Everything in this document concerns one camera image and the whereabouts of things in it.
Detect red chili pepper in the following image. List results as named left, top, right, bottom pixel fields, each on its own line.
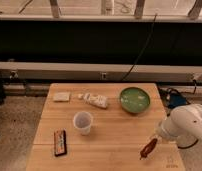
left=140, top=138, right=158, bottom=158

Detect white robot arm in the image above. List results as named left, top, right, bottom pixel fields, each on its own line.
left=151, top=104, right=202, bottom=141

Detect blue power adapter box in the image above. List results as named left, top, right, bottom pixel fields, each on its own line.
left=168, top=94, right=187, bottom=109

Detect white crumpled tube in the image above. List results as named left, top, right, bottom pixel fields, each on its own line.
left=78, top=93, right=108, bottom=109

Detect dark chocolate bar wrapper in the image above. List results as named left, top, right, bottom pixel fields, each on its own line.
left=54, top=130, right=67, bottom=157

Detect pale sponge block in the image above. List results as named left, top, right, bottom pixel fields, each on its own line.
left=53, top=92, right=70, bottom=102

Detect black floor cables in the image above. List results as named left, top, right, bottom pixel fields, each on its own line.
left=159, top=87, right=202, bottom=150

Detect black hanging cable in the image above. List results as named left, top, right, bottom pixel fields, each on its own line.
left=119, top=13, right=159, bottom=83

